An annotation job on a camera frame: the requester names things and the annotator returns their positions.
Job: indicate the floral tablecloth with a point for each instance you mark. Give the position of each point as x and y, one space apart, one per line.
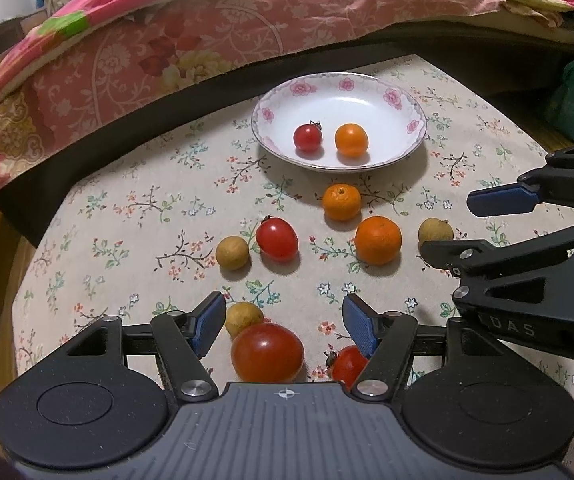
356 276

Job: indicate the green cloth bag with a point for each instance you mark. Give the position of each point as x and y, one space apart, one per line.
560 109

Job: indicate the large red tomato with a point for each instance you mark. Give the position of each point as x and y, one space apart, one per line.
267 353

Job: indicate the white floral plate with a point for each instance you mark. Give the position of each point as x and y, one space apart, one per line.
394 122

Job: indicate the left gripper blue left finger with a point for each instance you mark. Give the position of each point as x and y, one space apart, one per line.
182 340

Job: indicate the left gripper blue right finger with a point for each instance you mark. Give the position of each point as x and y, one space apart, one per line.
386 340

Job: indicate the oval cherry tomato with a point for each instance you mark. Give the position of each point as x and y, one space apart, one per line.
277 239

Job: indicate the small mandarin orange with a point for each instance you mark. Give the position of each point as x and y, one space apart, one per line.
342 202

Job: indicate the pink floral bed sheet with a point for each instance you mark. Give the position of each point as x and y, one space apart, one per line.
99 80

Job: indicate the longan fruit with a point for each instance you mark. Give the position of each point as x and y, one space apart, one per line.
232 253
434 229

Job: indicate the large mandarin orange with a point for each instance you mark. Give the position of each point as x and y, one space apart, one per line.
377 240

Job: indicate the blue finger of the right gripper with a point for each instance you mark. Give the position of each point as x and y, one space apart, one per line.
516 198

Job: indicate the cherry tomato with stem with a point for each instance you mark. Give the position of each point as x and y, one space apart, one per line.
308 137

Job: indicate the small smooth orange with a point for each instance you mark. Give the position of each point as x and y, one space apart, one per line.
351 140

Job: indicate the longan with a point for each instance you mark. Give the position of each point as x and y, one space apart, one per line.
242 315

